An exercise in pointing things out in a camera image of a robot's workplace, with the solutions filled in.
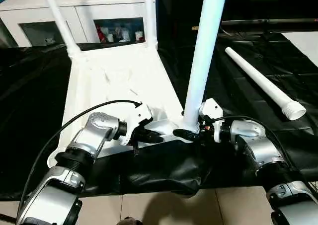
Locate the white plastic table top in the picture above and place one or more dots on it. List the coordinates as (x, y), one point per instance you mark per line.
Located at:
(111, 73)

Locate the white plastic table leg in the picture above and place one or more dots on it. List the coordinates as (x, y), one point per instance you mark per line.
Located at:
(261, 78)
(59, 19)
(150, 16)
(206, 48)

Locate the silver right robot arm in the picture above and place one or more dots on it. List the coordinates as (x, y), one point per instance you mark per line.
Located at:
(261, 145)

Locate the black mat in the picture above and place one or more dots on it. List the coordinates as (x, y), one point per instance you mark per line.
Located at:
(161, 168)

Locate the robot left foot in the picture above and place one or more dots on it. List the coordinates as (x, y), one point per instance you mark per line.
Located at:
(131, 221)

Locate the red white small bottle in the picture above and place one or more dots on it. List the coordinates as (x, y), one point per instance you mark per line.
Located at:
(100, 33)

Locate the black case with gold label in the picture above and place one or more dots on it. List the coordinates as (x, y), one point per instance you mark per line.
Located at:
(179, 11)

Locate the black long bar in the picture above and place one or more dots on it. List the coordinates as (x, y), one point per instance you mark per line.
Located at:
(268, 22)

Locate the white flat sheet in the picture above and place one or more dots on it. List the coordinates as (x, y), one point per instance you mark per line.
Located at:
(303, 46)

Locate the white cabinet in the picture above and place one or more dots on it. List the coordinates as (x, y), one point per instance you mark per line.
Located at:
(37, 14)

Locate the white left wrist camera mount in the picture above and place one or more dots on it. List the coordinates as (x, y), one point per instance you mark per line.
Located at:
(137, 113)

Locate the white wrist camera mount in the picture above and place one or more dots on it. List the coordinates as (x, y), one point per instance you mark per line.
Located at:
(211, 108)
(137, 113)

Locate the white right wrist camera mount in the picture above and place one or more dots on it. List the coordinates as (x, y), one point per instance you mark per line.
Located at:
(211, 108)

